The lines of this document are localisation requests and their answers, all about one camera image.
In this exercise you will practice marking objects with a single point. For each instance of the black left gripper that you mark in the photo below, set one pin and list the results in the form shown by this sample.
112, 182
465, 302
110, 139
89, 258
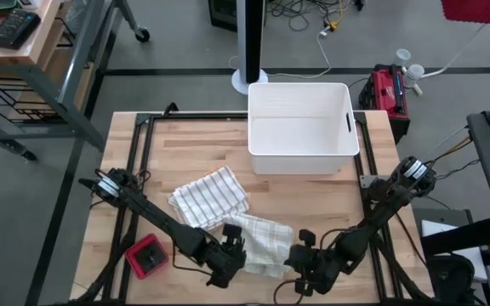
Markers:
223, 261

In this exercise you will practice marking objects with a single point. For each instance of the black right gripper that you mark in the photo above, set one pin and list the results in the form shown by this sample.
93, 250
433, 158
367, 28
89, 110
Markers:
315, 265

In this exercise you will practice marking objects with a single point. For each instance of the plain white towel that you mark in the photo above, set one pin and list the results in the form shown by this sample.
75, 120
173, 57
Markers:
266, 242

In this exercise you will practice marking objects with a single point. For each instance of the white towel with pink stripes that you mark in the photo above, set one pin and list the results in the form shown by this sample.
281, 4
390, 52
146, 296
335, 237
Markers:
206, 197

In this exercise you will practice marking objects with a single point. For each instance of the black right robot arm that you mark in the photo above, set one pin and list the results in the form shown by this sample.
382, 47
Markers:
381, 212

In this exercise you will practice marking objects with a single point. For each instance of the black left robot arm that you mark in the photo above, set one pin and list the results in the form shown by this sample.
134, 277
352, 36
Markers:
151, 212

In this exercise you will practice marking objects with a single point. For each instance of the red square box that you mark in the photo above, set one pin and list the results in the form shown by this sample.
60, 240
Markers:
136, 259

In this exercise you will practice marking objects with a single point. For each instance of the white paper sheet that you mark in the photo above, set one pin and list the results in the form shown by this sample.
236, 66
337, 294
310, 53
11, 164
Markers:
436, 227

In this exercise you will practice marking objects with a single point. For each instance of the black backpack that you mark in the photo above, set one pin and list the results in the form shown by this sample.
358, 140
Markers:
451, 276

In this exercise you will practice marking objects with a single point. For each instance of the white perforated plastic basket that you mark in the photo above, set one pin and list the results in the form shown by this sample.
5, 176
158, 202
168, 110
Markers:
300, 123

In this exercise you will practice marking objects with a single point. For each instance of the black clamp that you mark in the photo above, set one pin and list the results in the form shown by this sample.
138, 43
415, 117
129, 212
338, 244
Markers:
171, 108

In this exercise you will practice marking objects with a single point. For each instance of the red tool bag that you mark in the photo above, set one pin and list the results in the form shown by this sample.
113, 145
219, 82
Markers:
383, 93

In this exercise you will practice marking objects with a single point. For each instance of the white pole with round base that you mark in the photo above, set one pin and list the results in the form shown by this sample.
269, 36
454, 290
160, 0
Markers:
241, 42

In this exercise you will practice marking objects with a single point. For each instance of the black caster wheel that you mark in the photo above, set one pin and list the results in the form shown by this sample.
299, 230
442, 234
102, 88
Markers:
143, 34

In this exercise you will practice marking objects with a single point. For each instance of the black floor box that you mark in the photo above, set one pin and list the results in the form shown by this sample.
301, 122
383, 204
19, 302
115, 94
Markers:
221, 15

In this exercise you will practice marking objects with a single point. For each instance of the wooden side table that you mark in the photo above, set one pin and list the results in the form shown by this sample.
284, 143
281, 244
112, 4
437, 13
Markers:
11, 57

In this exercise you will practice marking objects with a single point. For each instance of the black keypad device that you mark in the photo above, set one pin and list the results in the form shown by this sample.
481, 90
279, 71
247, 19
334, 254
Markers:
13, 30

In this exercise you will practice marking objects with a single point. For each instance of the red acoustic panel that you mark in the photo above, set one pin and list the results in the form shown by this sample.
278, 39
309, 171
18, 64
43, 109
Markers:
479, 10

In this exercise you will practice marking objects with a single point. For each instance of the green tray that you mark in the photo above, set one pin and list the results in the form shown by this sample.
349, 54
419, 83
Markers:
2, 5

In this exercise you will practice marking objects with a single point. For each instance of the black right wrist camera housing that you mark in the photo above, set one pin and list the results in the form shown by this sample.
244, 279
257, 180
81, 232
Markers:
306, 237

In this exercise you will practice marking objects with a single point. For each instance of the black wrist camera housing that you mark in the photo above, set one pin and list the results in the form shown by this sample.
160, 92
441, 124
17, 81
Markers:
232, 231
306, 237

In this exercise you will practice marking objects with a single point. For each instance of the black left wrist camera housing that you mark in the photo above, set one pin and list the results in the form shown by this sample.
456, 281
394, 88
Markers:
232, 231

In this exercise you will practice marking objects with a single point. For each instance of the black metal table frame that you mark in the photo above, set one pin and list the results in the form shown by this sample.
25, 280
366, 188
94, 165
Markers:
140, 140

